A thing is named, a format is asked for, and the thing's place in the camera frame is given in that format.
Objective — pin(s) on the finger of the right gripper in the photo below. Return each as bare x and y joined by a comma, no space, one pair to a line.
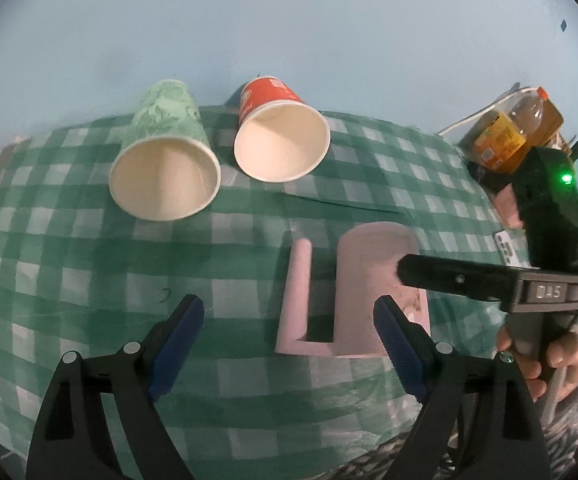
479,281

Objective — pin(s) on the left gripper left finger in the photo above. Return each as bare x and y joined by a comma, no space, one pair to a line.
72,439

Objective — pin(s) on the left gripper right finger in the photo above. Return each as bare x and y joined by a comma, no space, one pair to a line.
476,410

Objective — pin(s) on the pink plastic mug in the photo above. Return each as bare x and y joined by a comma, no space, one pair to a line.
366,269

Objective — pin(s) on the red paper cup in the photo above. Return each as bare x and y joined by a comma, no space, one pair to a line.
280,138

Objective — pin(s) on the green paper cup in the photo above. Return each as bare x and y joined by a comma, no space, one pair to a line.
166,169

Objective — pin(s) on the person's right hand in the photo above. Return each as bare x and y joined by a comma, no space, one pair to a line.
562,353

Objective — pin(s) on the white smartphone with stickers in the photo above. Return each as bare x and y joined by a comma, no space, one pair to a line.
508,250

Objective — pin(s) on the pink drink bottle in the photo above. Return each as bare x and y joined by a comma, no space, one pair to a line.
505,205

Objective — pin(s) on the orange drink bottle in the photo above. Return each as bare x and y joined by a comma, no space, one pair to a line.
499,146

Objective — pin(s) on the wooden shelf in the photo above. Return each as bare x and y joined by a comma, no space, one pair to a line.
549,135

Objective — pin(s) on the green checkered tablecloth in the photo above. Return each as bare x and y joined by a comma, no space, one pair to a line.
78,273

